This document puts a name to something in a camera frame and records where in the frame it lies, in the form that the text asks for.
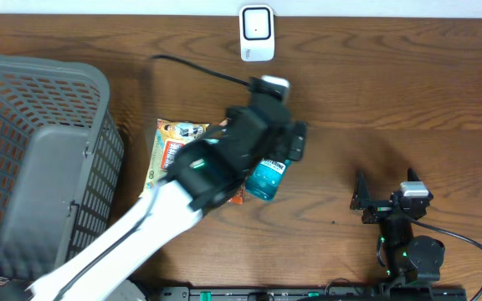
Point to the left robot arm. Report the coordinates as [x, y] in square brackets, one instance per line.
[203, 176]

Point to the red chocolate bar wrapper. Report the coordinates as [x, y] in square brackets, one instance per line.
[238, 197]

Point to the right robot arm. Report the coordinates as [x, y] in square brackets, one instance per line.
[409, 259]

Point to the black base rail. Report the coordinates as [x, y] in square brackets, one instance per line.
[338, 292]

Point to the yellow snack bag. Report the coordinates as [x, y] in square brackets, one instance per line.
[170, 137]

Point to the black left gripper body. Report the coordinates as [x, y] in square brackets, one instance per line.
[295, 145]

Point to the grey plastic basket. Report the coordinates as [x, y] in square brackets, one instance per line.
[60, 157]

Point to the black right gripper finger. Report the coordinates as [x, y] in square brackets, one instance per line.
[360, 197]
[412, 176]

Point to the white barcode scanner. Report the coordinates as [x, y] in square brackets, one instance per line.
[256, 32]

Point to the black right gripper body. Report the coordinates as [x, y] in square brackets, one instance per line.
[378, 211]

